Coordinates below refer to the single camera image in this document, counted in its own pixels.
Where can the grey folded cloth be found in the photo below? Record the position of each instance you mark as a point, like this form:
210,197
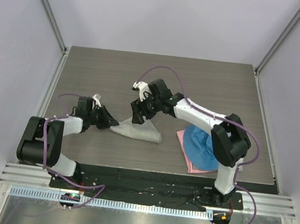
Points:
240,166

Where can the blue cloth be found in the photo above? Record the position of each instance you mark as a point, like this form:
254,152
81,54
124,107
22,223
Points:
198,148

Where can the aluminium front rail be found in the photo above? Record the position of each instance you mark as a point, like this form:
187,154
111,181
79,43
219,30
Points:
35,176

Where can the pink cloth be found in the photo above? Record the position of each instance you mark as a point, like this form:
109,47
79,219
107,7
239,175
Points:
190,168

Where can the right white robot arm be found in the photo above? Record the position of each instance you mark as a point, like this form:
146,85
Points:
229,140

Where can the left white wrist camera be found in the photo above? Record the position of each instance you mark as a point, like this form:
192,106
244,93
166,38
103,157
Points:
96,101

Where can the aluminium frame post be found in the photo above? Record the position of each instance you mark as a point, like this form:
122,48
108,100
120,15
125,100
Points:
284,35
52,21

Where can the white slotted cable duct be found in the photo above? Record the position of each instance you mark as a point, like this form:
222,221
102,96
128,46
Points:
66,197

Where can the left aluminium frame post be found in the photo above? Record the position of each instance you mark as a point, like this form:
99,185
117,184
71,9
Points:
52,21

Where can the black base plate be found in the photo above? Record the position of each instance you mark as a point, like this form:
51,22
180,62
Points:
153,189

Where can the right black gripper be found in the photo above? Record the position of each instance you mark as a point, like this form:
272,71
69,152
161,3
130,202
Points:
137,106

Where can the grey cloth napkin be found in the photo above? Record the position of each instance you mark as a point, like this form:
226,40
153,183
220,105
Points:
145,132

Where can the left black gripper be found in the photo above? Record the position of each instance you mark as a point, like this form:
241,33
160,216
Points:
107,120

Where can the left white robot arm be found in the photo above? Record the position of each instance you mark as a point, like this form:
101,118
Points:
42,140

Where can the right aluminium frame post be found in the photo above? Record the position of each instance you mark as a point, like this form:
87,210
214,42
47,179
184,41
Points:
284,35

